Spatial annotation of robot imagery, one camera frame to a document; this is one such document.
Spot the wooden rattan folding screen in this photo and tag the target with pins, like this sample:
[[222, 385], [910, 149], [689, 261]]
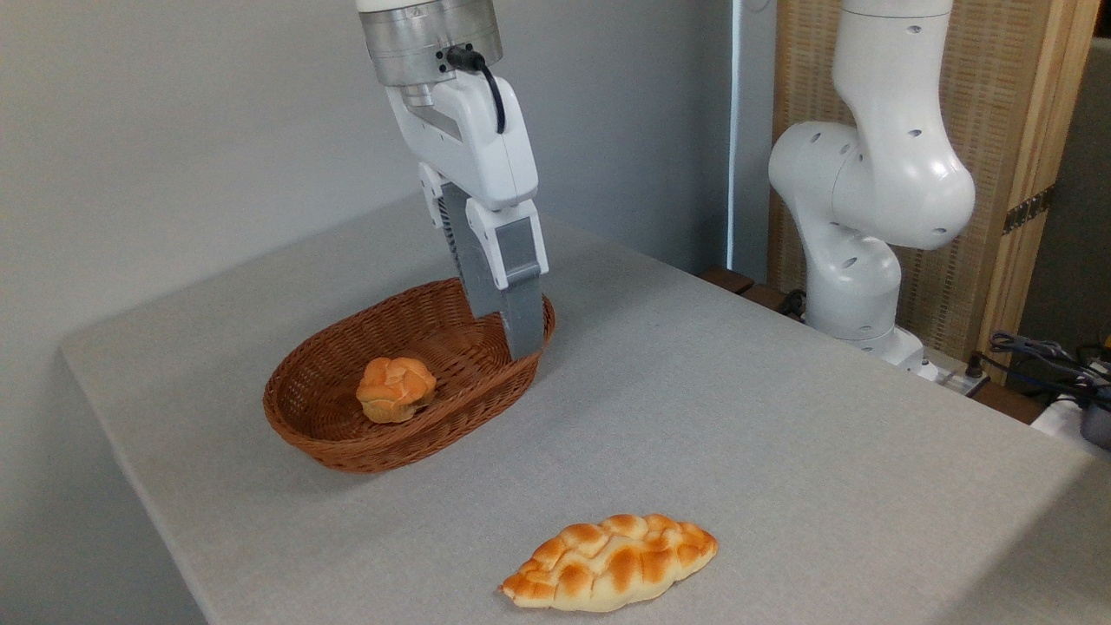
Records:
[[989, 87]]

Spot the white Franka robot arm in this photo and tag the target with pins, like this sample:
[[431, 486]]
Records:
[[868, 182]]

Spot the white power strip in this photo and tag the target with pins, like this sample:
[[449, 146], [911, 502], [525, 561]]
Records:
[[955, 378]]

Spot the long braided bread loaf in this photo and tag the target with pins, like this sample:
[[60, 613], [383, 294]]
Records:
[[608, 564]]

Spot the dark brown wooden board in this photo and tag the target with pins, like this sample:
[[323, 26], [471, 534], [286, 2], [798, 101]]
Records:
[[738, 282]]

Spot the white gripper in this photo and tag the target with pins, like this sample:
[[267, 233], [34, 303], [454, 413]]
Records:
[[477, 139]]

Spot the round orange bread bun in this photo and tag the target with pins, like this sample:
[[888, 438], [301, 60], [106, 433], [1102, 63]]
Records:
[[395, 389]]

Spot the white vertical wall trim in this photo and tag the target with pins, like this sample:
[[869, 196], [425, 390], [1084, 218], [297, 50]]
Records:
[[735, 130]]

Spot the brass screen hinge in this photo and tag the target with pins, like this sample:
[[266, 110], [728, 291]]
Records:
[[1028, 210]]

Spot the brown wicker basket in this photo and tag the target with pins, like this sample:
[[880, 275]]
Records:
[[330, 430]]

